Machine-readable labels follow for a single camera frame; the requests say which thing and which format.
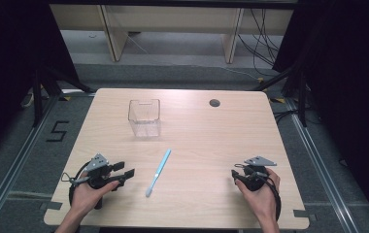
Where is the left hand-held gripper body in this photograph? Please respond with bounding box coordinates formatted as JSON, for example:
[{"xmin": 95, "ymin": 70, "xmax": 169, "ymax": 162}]
[{"xmin": 83, "ymin": 152, "xmax": 116, "ymax": 191}]

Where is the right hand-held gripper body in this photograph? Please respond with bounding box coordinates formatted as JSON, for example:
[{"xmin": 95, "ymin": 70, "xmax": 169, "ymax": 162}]
[{"xmin": 242, "ymin": 155, "xmax": 278, "ymax": 192}]

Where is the person's right hand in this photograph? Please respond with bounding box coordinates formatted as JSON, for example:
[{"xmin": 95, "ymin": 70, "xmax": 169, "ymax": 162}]
[{"xmin": 235, "ymin": 167, "xmax": 282, "ymax": 222}]

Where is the person's left hand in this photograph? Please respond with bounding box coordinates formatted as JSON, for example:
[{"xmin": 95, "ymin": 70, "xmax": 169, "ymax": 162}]
[{"xmin": 70, "ymin": 172, "xmax": 120, "ymax": 217}]

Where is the light blue toothbrush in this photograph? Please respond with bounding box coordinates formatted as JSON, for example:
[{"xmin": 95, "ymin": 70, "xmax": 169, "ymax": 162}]
[{"xmin": 145, "ymin": 148, "xmax": 173, "ymax": 199}]

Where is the clear plastic container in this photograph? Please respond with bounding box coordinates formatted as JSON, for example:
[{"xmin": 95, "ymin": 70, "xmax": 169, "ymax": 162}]
[{"xmin": 127, "ymin": 98, "xmax": 162, "ymax": 138}]

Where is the black tape strip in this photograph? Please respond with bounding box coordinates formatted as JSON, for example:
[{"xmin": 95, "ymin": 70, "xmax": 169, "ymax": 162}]
[
  {"xmin": 39, "ymin": 200, "xmax": 63, "ymax": 211},
  {"xmin": 292, "ymin": 209, "xmax": 319, "ymax": 223}
]

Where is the black metal stand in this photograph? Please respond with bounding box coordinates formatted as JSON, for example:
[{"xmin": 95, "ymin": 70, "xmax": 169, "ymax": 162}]
[
  {"xmin": 252, "ymin": 63, "xmax": 309, "ymax": 128},
  {"xmin": 31, "ymin": 63, "xmax": 97, "ymax": 128}
]

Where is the dark curtain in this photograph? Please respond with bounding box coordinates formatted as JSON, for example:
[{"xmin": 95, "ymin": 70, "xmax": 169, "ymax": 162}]
[
  {"xmin": 0, "ymin": 0, "xmax": 81, "ymax": 164},
  {"xmin": 272, "ymin": 0, "xmax": 369, "ymax": 227}
]

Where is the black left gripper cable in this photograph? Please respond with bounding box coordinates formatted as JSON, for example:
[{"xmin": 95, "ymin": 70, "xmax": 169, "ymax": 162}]
[{"xmin": 60, "ymin": 160, "xmax": 91, "ymax": 208}]

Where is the aluminium floor rail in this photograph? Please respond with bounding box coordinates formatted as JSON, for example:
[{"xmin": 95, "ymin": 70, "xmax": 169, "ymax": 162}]
[
  {"xmin": 0, "ymin": 93, "xmax": 61, "ymax": 233},
  {"xmin": 285, "ymin": 96, "xmax": 361, "ymax": 233}
]

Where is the black floor cable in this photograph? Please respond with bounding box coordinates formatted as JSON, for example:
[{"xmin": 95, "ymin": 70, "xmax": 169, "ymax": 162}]
[{"xmin": 272, "ymin": 108, "xmax": 323, "ymax": 126}]

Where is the bundle of black hanging cables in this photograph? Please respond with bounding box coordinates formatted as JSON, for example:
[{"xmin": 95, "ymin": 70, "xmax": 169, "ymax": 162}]
[{"xmin": 236, "ymin": 8, "xmax": 284, "ymax": 79}]

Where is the white desk frame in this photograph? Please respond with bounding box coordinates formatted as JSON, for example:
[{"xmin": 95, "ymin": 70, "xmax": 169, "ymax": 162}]
[{"xmin": 49, "ymin": 3, "xmax": 295, "ymax": 64}]

